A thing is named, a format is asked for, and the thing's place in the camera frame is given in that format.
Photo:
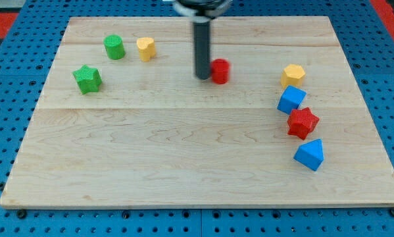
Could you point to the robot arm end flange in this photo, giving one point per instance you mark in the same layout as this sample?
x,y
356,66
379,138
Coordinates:
x,y
203,8

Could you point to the yellow heart block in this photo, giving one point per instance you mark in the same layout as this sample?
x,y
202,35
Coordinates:
x,y
146,48

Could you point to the red cylinder block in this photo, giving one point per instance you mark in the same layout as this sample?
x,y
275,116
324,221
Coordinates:
x,y
220,69

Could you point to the wooden board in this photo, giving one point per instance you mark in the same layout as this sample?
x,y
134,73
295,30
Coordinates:
x,y
156,137

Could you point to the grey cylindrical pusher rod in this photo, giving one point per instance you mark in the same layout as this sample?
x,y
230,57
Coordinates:
x,y
201,49

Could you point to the blue cube block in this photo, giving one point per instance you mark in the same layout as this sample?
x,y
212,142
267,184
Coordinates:
x,y
291,99

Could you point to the red star block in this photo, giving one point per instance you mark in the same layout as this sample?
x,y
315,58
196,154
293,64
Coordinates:
x,y
302,122

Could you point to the yellow hexagon block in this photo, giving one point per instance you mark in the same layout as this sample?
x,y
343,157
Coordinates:
x,y
292,75

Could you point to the green cylinder block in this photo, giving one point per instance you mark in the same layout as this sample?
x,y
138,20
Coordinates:
x,y
114,47

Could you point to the green star block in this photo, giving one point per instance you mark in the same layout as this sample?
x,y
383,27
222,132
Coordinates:
x,y
88,79

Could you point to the blue pentagon block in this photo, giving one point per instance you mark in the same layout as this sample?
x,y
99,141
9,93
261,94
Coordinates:
x,y
310,154

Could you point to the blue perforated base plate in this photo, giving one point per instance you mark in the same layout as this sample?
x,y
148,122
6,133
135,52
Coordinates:
x,y
26,54

